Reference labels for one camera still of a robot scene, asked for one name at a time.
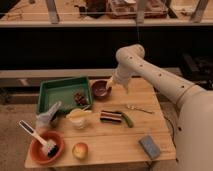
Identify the wooden table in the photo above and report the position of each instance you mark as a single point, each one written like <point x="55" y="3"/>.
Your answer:
<point x="117" y="143"/>

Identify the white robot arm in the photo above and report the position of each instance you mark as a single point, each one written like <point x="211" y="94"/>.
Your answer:
<point x="194" y="142"/>

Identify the orange plastic bowl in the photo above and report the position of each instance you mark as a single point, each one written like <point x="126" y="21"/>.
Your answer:
<point x="36" y="148"/>

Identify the green plastic tray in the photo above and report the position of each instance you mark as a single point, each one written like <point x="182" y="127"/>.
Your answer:
<point x="63" y="90"/>

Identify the blue grey sponge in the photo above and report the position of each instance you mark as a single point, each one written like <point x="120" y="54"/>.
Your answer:
<point x="150" y="147"/>

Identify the brown grapes bunch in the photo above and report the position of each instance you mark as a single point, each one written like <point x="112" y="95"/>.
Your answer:
<point x="80" y="99"/>

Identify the grey spray bottle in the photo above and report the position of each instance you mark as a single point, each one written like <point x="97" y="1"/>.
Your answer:
<point x="44" y="119"/>

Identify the dark red bowl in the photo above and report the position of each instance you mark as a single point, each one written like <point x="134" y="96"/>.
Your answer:
<point x="99" y="90"/>

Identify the metal spoon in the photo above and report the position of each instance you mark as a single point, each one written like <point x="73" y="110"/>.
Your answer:
<point x="139" y="109"/>

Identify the white cup with banana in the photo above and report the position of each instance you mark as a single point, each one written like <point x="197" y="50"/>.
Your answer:
<point x="78" y="118"/>

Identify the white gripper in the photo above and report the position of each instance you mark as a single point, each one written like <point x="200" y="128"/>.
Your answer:
<point x="119" y="77"/>

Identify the striped black eraser block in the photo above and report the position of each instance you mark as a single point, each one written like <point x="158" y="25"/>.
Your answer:
<point x="110" y="117"/>

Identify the red yellow apple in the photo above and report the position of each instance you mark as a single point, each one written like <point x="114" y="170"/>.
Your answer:
<point x="80" y="150"/>

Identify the white dish brush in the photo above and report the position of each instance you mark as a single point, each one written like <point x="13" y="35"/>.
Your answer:
<point x="49" y="147"/>

